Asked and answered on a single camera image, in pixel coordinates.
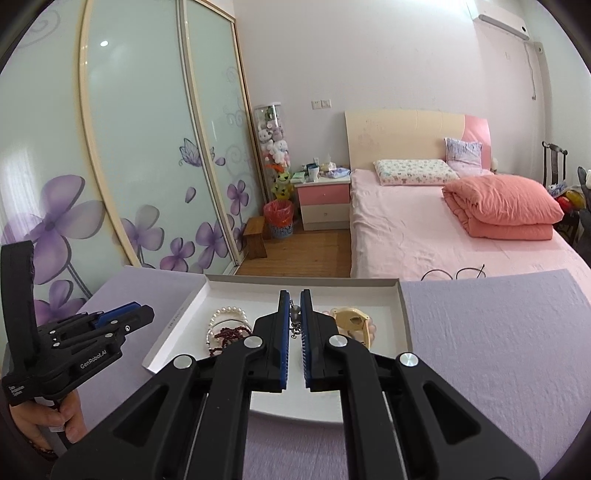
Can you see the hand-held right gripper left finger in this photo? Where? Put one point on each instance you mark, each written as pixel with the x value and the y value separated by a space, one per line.
pixel 284 341

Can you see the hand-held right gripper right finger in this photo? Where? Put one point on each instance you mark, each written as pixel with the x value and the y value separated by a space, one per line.
pixel 306 341

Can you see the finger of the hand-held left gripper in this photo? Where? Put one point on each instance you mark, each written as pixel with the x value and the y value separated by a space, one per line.
pixel 117 314
pixel 131 325

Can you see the white air conditioner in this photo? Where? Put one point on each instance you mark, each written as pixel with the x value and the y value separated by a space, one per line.
pixel 503 23

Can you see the pink white nightstand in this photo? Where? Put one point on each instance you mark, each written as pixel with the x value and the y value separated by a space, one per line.
pixel 323 203

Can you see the red waste basket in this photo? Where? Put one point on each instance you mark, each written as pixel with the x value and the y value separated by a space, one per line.
pixel 279 219

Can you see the clear tube of plush toys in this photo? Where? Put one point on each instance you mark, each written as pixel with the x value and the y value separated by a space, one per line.
pixel 272 138

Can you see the dark wooden chair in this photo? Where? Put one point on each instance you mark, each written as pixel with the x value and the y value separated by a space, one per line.
pixel 556 161

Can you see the green yellow plush toy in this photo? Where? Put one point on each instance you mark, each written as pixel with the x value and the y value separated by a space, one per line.
pixel 282 184

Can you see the small wooden stool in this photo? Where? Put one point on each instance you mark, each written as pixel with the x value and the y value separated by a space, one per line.
pixel 255 237

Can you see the grey cardboard tray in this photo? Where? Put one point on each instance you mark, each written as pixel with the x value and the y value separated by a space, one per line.
pixel 194 318

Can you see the floral sliding wardrobe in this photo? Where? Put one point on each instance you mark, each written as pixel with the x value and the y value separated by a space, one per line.
pixel 115 138

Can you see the pile of clothes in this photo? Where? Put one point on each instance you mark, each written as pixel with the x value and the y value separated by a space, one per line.
pixel 584 184

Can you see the white cup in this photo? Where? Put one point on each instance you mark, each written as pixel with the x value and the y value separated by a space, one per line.
pixel 314 173

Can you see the purple cloth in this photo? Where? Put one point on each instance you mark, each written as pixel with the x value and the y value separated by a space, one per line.
pixel 485 346

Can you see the colourful toy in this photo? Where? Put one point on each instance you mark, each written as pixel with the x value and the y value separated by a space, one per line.
pixel 565 196

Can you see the yellow wrist watch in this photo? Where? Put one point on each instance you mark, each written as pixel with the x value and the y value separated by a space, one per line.
pixel 346 318

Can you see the small purple white pillow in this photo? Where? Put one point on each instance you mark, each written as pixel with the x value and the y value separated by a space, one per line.
pixel 464 152

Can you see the floral print pillow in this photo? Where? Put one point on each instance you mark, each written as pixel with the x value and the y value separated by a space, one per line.
pixel 415 171

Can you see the folded pink quilt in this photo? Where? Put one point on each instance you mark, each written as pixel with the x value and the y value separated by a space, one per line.
pixel 503 207

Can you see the white wall switch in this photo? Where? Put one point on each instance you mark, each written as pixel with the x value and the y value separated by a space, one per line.
pixel 321 103

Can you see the person's left hand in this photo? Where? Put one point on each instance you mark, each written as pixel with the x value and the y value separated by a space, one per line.
pixel 55 415

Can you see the cream pink headboard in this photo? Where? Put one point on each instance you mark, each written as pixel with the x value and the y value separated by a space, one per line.
pixel 406 134

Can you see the bed with pink sheet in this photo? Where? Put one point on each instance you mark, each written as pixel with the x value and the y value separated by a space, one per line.
pixel 397 230

